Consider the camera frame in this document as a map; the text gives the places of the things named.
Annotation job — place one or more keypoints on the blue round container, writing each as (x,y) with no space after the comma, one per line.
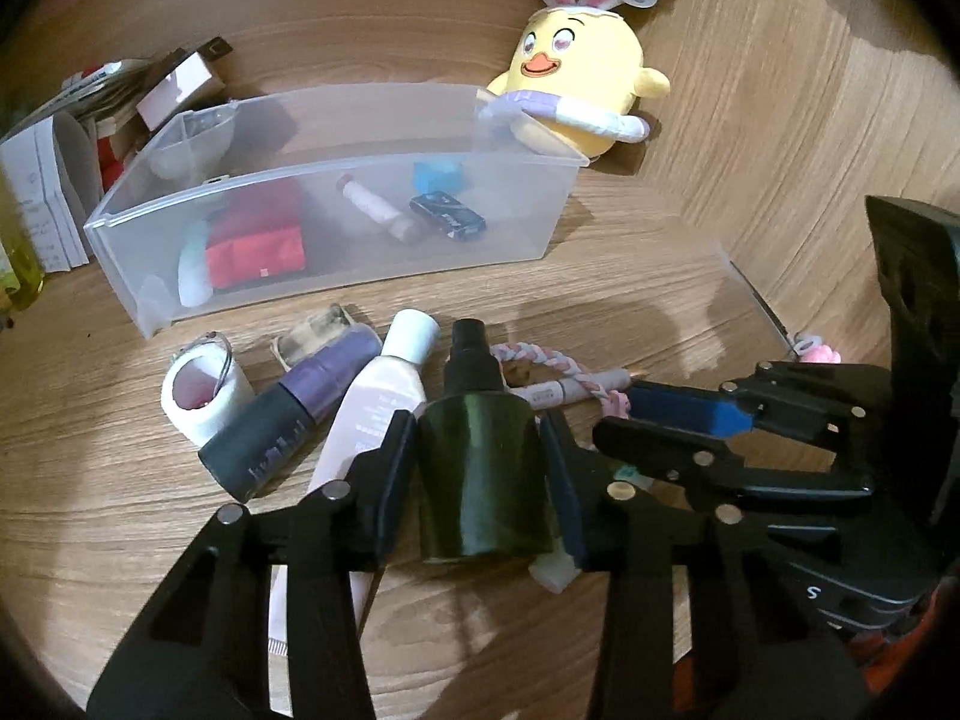
(438,176)

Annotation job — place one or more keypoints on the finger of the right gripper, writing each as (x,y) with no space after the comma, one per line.
(720,404)
(711,474)

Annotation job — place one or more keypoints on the white eyeliner pencil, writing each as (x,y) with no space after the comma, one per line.
(562,392)

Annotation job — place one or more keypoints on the yellow-green spray bottle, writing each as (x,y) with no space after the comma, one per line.
(23,275)

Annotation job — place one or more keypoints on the dark green spray bottle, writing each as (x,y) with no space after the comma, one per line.
(482,471)

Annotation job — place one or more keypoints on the glass bowl of trinkets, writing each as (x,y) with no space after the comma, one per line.
(192,145)

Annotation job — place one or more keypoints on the stack of books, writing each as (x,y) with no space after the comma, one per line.
(103,100)

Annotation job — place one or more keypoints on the small beige pouch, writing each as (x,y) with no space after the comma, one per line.
(310,335)

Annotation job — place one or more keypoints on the yellow chick bunny plush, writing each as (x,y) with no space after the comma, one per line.
(579,70)

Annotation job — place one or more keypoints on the white tape roll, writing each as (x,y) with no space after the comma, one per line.
(205,388)

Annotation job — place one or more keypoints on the purple black allnighter spray bottle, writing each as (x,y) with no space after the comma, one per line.
(254,445)

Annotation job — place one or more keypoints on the small white box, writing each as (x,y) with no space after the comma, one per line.
(190,82)

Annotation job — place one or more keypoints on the dark blue small box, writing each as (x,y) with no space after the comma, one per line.
(456,220)

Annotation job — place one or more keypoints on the pale pink lotion tube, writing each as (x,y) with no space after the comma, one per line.
(390,382)

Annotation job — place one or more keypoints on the pink hair clip charm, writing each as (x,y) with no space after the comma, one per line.
(811,349)

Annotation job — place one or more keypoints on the clear red-capped lip tube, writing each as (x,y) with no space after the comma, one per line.
(400,226)

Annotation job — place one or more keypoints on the pale green tube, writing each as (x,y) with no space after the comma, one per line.
(555,570)

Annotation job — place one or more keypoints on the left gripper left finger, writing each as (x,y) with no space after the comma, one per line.
(198,648)

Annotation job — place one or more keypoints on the clear plastic storage bin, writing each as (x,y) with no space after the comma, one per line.
(149,235)

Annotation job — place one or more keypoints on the white folded paper leaflet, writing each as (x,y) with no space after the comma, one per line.
(53,171)

